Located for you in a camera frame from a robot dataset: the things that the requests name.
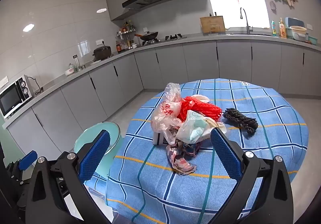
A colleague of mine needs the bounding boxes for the clear plastic bag red print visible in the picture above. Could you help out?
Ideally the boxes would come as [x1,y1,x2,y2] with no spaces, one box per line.
[151,82,183,145]

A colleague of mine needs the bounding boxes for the teal trash bin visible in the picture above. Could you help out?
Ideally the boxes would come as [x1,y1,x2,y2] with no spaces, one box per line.
[73,122,122,179]

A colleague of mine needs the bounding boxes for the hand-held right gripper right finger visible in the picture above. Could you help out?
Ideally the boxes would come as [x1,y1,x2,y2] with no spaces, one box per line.
[210,127,294,224]

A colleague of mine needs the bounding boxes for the wooden cutting board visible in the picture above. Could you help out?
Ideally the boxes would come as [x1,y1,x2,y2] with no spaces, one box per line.
[200,15,226,34]

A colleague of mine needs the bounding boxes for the metal kitchen faucet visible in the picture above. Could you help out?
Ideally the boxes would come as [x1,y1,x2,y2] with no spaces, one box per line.
[239,7,253,34]

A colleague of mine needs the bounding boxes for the blue checked tablecloth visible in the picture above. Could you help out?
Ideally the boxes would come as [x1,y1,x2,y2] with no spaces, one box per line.
[84,78,309,224]

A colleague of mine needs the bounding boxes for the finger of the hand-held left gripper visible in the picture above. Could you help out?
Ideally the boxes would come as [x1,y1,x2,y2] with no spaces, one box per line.
[5,151,39,185]

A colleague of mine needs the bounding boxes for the black microwave cable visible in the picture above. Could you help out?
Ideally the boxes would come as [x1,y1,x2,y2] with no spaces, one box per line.
[27,76,44,95]

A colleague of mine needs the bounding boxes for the grey kitchen counter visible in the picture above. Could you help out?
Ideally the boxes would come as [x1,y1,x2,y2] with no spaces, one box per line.
[2,32,321,129]

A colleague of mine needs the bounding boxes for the clear plastic wrapper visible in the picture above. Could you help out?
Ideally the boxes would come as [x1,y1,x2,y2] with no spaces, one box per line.
[176,110,213,144]

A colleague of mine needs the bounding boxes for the orange detergent bottle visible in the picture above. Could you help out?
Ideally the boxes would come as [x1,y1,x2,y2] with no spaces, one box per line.
[278,18,287,39]

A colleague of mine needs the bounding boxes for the grey base cabinets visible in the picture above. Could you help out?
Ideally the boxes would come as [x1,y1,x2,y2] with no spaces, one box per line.
[5,40,321,159]

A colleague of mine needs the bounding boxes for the metal spice rack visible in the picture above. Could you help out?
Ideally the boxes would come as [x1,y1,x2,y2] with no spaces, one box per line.
[116,20,138,52]

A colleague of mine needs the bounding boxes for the white microwave oven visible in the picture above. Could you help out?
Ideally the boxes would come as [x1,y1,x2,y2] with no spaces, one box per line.
[0,75,35,119]

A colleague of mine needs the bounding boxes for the black wok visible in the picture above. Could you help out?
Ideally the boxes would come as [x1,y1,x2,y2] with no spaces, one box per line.
[134,31,159,41]

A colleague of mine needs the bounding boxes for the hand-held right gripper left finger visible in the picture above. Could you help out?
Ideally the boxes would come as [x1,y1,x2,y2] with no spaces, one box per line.
[25,129,112,224]

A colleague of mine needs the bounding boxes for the gas stove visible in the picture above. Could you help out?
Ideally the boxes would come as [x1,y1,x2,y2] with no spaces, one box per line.
[142,34,187,46]

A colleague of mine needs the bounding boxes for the small white box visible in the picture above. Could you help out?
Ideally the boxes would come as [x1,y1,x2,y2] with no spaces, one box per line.
[153,132,168,146]

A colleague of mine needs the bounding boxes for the checked cloth scrap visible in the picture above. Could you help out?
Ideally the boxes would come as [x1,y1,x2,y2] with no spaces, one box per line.
[166,139,201,176]

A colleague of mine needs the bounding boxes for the black cooking pot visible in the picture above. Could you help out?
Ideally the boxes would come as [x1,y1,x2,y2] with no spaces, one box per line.
[92,45,112,62]

